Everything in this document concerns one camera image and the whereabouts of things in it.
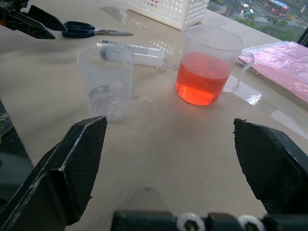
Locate white perforated plastic basket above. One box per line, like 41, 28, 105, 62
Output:
127, 0, 211, 31

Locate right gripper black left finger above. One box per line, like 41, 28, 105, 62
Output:
0, 115, 108, 231

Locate black window frame post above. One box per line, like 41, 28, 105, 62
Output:
297, 30, 308, 47

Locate pink plastic sheet stack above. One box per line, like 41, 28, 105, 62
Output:
237, 41, 308, 108

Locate blue-handled scissors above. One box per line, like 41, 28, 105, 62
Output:
61, 21, 134, 39

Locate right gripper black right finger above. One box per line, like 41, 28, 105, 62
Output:
233, 118, 308, 214

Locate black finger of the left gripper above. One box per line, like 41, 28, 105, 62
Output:
26, 4, 68, 32
7, 10, 57, 40

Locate dark bulky object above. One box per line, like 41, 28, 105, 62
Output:
0, 98, 35, 202

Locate large clear plastic syringe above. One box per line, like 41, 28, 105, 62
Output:
97, 40, 176, 72

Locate beaker with red liquid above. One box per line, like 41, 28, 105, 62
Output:
175, 25, 255, 106

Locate red bus outside window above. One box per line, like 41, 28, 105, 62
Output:
264, 0, 291, 17

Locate small clear plastic cup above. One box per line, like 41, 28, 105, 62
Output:
77, 45, 136, 124

